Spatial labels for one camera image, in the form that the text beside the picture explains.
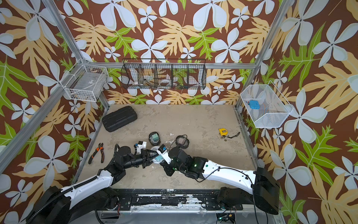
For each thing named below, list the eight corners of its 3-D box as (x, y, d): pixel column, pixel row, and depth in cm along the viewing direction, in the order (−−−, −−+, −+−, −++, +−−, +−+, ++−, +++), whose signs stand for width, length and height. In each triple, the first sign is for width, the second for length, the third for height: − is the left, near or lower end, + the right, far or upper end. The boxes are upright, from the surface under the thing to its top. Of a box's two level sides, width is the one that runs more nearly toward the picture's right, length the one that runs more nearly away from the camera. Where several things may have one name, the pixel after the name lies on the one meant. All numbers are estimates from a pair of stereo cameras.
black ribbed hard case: (109, 134, 104) (105, 129, 99) (103, 122, 111) (99, 117, 106) (140, 119, 114) (138, 114, 108) (133, 109, 121) (130, 103, 116)
